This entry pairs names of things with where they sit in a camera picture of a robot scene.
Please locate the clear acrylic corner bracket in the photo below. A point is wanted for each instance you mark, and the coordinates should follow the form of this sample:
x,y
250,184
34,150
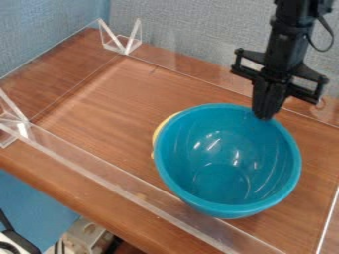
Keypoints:
x,y
119,43

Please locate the blue plastic bowl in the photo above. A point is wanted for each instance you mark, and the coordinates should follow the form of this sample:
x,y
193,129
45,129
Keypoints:
x,y
230,164

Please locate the clear acrylic front barrier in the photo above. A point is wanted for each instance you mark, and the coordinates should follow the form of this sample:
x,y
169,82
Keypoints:
x,y
137,210

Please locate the clear acrylic barrier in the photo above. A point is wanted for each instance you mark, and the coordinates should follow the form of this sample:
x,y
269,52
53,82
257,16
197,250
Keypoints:
x,y
137,210
219,75

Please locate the black chair part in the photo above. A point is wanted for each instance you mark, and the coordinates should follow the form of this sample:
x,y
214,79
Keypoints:
x,y
13,242

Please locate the white device under table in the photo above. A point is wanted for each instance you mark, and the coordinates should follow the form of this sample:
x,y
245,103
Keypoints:
x,y
86,238

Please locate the yellow object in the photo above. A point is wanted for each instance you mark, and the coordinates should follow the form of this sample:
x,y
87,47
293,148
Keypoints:
x,y
161,126

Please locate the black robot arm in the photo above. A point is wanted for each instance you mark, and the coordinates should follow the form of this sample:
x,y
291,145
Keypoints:
x,y
295,17

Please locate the clear acrylic left bracket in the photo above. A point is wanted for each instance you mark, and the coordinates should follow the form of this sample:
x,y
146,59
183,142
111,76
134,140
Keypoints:
x,y
15,125

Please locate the clear acrylic back barrier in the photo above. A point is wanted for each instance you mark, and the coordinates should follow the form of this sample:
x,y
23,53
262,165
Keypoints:
x,y
219,75

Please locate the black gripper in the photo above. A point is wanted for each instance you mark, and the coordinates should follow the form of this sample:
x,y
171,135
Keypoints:
x,y
279,74

